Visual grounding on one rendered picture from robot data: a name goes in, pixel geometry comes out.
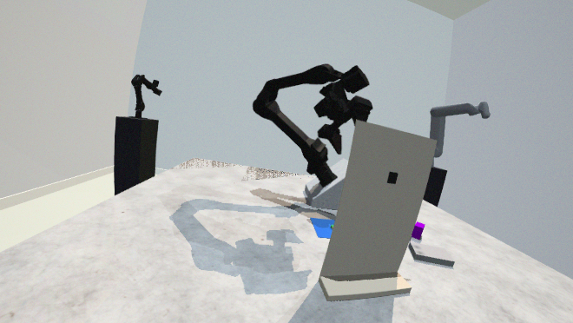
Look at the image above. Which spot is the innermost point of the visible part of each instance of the purple block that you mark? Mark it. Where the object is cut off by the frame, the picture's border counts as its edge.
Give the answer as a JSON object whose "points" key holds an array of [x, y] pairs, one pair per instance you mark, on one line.
{"points": [[418, 230]]}

